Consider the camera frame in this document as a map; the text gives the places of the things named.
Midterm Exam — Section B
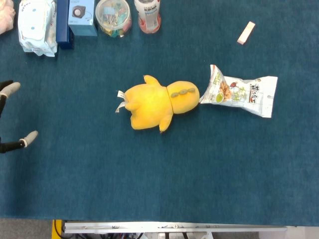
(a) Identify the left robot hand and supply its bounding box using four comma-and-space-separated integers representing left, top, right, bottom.
0, 80, 39, 154

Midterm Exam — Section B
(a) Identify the yellow plush toy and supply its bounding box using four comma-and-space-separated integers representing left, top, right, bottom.
115, 75, 200, 134

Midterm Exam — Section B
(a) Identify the pink plush object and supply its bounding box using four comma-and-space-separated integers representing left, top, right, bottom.
0, 0, 16, 35

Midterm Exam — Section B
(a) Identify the wet wipes pack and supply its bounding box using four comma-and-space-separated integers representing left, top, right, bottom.
17, 0, 58, 58

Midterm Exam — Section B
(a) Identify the dark blue box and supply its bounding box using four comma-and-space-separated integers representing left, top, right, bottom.
55, 0, 75, 50

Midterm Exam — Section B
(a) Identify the light blue speaker box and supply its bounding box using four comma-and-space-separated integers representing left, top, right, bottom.
68, 0, 98, 37

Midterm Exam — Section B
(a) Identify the clear jar of binder clips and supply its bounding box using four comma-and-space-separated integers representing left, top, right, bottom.
95, 0, 133, 38

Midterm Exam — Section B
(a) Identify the pink drink bottle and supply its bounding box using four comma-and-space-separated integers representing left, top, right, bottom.
134, 0, 162, 34

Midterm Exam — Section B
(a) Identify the blue felt table mat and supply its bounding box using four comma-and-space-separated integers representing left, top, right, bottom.
0, 0, 319, 227

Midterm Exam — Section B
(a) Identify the white snack bag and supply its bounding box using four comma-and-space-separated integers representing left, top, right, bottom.
199, 64, 278, 119

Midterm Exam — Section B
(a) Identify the pink white eraser block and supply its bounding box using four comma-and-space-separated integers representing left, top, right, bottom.
237, 21, 256, 45

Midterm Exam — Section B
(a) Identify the aluminium frame rail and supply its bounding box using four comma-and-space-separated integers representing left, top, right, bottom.
62, 220, 288, 234

